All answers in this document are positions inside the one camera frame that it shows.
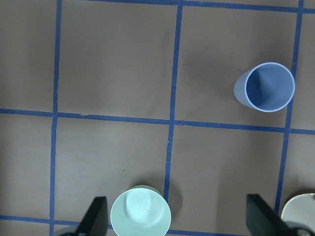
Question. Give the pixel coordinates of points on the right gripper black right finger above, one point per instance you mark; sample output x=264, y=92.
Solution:
x=262, y=220

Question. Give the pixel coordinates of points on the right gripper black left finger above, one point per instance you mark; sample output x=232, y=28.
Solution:
x=95, y=221

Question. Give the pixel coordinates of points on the light blue plastic cup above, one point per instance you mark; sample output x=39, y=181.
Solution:
x=268, y=87

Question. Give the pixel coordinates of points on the cream white toaster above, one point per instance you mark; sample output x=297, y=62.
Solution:
x=300, y=211

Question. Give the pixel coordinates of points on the mint green bowl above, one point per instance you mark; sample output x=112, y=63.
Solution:
x=140, y=211

